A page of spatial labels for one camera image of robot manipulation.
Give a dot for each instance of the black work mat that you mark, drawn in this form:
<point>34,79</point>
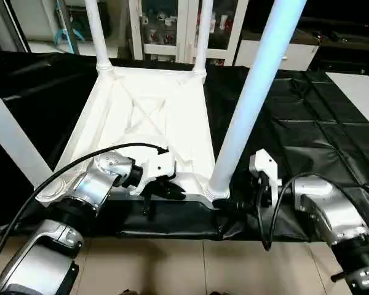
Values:
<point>295,123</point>

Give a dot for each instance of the white glass door cabinet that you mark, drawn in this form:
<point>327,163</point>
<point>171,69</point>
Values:
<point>166,27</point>

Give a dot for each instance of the white drawer unit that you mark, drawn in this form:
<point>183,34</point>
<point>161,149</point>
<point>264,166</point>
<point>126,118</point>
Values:
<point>295,55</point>

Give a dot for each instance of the white plastic table leg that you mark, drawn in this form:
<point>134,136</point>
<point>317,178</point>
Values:
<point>12,141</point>
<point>258,86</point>
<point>98,31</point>
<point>203,37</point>

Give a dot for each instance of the storage rack with items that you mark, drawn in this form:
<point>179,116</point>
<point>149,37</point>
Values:
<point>74,24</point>

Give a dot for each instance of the white plastic table top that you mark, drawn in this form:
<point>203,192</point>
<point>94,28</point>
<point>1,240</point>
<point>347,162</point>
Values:
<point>172,123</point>

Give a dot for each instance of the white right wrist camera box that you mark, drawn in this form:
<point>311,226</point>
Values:
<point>264,169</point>

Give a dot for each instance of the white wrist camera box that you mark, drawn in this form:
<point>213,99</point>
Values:
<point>264,169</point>
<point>157,169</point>

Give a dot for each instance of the white flat panel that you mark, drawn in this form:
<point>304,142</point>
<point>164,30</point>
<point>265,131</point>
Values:
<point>360,95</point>

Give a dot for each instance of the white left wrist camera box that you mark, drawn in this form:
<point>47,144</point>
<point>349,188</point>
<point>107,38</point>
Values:
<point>157,169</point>

